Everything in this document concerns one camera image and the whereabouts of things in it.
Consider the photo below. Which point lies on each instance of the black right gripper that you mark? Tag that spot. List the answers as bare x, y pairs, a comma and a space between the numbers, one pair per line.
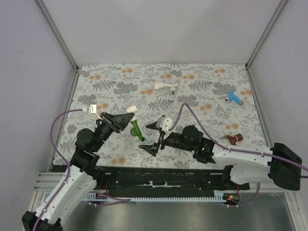
153, 148

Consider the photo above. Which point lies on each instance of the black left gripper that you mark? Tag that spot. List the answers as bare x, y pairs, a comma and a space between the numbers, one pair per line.
118, 122

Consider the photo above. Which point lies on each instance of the white PVC elbow fitting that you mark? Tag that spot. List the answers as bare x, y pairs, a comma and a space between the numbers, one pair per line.
132, 109

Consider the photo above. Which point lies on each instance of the green faucet chrome knob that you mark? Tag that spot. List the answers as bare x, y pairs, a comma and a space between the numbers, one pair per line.
135, 131

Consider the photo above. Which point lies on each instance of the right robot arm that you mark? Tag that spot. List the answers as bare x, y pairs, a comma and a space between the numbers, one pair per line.
278, 164

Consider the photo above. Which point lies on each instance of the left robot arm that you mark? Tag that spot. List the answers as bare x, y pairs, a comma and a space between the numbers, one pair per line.
81, 175

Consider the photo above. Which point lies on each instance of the white faucet with elbow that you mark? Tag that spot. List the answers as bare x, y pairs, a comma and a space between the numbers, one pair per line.
172, 87

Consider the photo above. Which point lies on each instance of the floral patterned table mat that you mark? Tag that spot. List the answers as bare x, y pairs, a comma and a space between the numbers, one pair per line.
199, 100

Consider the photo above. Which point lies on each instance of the brown faucet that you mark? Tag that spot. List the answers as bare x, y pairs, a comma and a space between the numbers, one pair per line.
233, 139

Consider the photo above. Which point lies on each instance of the blue faucet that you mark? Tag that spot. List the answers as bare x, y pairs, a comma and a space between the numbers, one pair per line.
232, 97

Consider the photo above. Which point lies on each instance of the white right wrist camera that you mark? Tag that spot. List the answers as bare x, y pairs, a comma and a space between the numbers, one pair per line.
166, 124

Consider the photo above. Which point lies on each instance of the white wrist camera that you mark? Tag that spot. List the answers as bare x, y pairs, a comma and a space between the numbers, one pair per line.
166, 124
91, 110

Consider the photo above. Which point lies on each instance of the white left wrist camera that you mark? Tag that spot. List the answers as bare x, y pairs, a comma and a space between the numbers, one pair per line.
91, 110

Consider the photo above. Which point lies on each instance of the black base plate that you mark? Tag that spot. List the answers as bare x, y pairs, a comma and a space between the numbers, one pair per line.
165, 182

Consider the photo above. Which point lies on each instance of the aluminium left corner post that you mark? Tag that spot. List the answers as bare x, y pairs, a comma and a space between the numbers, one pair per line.
55, 31

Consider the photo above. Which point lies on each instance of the aluminium corner post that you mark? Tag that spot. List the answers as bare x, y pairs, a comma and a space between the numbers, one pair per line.
270, 25
55, 31

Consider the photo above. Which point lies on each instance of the aluminium right corner post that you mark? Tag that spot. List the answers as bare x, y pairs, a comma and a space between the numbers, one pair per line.
270, 25

